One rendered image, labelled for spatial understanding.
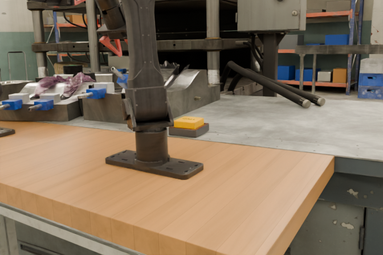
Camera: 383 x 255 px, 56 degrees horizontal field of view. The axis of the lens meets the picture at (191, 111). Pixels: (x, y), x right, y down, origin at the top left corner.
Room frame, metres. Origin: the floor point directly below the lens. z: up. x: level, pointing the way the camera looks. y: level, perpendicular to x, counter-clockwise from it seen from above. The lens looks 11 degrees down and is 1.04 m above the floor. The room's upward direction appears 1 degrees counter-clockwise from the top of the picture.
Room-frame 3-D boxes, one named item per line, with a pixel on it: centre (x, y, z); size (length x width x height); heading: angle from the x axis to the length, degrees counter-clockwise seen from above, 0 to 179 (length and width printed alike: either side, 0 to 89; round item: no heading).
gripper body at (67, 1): (1.23, 0.44, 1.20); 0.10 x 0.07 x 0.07; 58
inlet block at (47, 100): (1.09, 0.46, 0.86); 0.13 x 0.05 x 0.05; 170
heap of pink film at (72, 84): (1.37, 0.46, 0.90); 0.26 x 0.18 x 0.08; 170
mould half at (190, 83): (1.28, 0.11, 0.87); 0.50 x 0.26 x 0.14; 153
